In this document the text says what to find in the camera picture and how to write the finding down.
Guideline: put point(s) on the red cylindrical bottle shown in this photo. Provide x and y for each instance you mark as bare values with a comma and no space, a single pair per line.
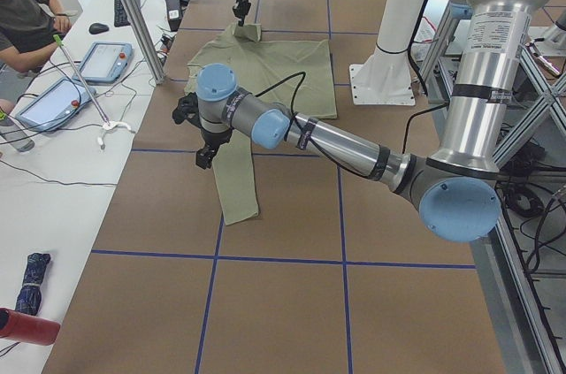
26,328

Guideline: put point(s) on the aluminium frame rail structure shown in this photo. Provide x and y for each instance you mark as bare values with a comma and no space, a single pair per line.
522,263

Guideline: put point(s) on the olive green long-sleeve shirt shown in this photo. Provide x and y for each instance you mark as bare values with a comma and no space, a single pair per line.
257,65

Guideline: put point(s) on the black power adapter with label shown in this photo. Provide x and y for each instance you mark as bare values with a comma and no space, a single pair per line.
174,14

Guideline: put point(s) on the near blue teach pendant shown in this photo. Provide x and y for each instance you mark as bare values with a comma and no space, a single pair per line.
54,107

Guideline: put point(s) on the folded dark blue umbrella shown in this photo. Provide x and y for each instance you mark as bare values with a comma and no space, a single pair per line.
30,296

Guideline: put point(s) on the clear water bottle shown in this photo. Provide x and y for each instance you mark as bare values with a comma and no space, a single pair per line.
14,135

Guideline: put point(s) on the aluminium frame post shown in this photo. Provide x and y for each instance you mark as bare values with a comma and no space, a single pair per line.
141,32

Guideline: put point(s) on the long grabber stick tool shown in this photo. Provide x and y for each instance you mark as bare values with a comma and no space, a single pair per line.
107,124

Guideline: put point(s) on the blue teach pendant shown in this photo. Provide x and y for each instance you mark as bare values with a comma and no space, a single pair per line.
54,107
105,62

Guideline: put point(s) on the third grey robot arm base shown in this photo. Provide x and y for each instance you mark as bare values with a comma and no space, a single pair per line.
548,41

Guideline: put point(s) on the far blue teach pendant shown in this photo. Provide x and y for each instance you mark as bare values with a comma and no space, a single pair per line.
105,62

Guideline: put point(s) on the seated person in grey shirt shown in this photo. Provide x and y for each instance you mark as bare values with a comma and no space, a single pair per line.
28,28

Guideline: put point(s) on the black computer mouse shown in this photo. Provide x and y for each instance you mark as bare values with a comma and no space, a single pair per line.
98,28

